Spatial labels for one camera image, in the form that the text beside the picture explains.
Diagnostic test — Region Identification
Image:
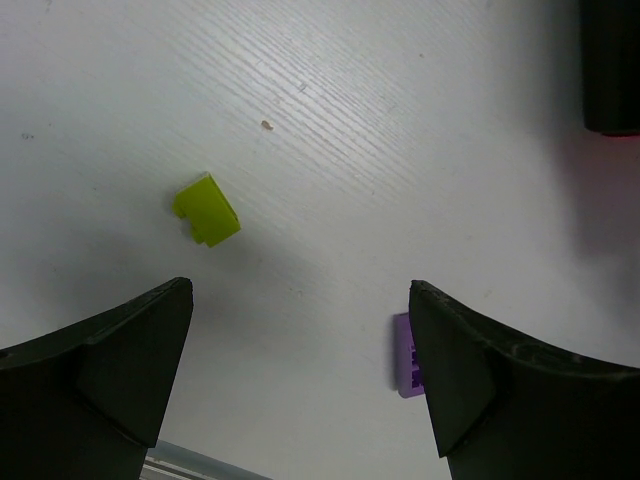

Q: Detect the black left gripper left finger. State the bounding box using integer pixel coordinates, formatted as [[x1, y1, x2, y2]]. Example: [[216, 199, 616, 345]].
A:
[[1, 277, 193, 479]]

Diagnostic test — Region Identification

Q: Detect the black drawer cabinet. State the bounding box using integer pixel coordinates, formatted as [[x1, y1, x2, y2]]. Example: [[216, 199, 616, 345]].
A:
[[579, 0, 639, 137]]

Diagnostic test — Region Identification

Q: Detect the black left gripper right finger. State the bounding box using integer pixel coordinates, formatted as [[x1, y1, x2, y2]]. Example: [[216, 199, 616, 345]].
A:
[[409, 280, 639, 479]]

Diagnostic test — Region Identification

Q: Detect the small lime lego brick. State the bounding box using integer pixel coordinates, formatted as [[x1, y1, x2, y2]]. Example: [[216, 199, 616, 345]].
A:
[[172, 173, 241, 248]]

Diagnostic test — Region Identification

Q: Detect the purple curved lego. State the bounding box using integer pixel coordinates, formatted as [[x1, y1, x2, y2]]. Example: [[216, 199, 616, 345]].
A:
[[392, 312, 424, 399]]

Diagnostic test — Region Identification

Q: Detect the aluminium table edge rail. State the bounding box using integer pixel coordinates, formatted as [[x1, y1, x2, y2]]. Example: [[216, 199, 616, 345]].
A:
[[139, 441, 267, 480]]

